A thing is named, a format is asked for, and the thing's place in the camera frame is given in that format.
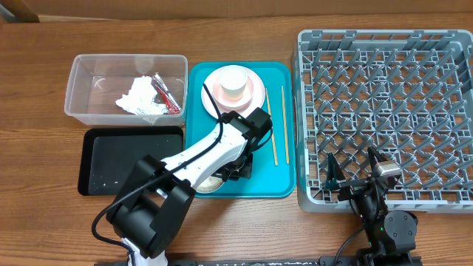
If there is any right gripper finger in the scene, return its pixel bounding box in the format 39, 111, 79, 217
367, 146, 387, 165
324, 153, 346, 189

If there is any grey bowl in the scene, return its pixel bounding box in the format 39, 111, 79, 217
195, 176, 224, 194

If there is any red sauce packet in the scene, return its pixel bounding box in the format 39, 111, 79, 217
152, 72, 181, 115

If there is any white tissue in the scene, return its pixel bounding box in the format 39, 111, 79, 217
115, 76, 169, 115

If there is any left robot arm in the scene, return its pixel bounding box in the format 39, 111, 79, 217
100, 108, 272, 265

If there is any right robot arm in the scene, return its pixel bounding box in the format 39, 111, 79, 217
323, 146, 422, 265

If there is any grey dishwasher rack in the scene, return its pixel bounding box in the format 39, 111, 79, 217
292, 30, 472, 214

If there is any teal serving tray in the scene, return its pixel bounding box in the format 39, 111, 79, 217
185, 61, 296, 198

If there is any small pink plate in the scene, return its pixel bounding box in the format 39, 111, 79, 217
213, 75, 253, 109

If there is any large white plate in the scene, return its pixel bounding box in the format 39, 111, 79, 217
201, 66, 265, 118

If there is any white cup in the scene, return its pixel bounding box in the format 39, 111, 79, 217
218, 65, 248, 100

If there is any black plastic tray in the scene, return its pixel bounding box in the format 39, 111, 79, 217
78, 126, 184, 196

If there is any clear plastic bin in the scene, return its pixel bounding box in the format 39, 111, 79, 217
64, 54, 188, 126

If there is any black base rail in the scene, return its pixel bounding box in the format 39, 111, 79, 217
94, 256, 423, 266

